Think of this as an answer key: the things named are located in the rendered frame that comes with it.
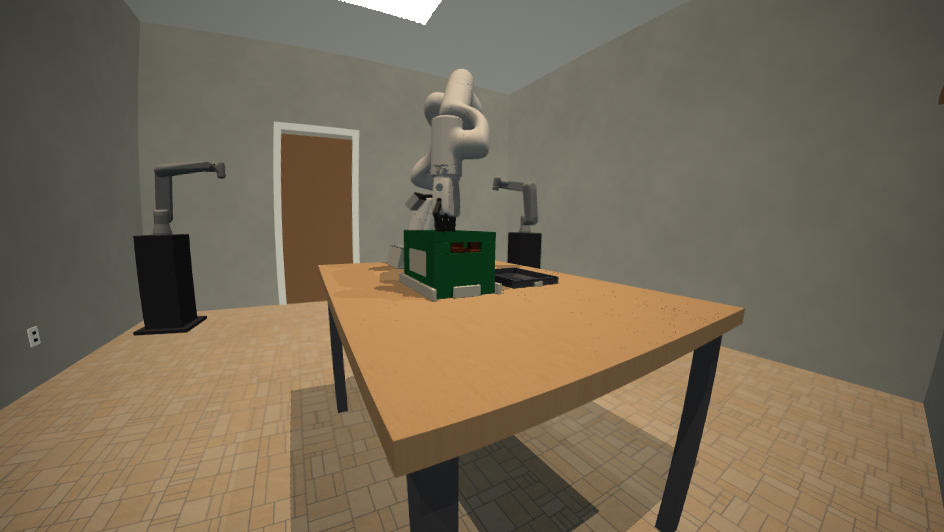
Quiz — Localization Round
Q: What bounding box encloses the green crate with dividers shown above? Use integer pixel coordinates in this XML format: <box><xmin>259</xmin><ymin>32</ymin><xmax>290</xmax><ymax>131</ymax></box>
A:
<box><xmin>404</xmin><ymin>230</ymin><xmax>496</xmax><ymax>299</ymax></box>

